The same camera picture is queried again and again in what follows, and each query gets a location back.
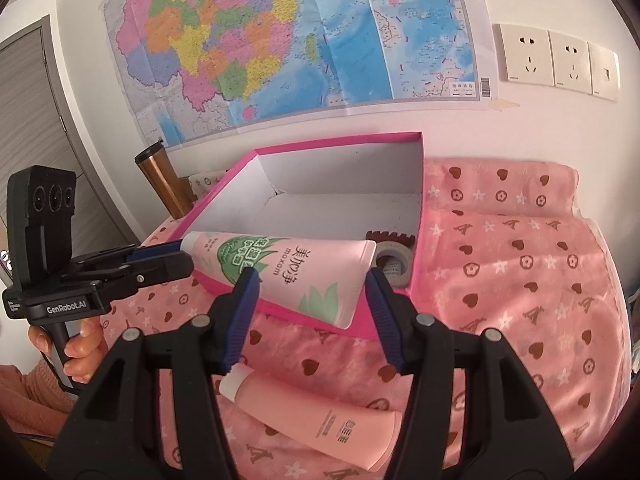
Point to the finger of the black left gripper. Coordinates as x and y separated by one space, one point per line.
125 253
115 277

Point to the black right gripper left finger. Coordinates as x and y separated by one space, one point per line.
150 411

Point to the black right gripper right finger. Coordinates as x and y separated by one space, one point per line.
473 412

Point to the pink white-capped cream tube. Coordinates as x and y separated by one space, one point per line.
359 436

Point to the pink aloe maxam tube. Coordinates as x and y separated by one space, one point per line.
321 279

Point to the left forearm coral sleeve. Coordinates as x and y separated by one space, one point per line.
33 403

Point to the person's left hand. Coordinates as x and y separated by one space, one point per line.
85 350

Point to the copper travel mug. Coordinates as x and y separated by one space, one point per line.
174 192

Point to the grey door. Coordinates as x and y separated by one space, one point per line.
38 129

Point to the pink patterned tablecloth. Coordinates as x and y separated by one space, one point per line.
503 246

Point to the roll of tape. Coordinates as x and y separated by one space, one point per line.
395 261

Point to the pink cardboard storage box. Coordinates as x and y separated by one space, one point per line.
333 189

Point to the colourful wall map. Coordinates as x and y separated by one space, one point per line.
190 69

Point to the white wall socket panel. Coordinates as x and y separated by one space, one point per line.
532 55

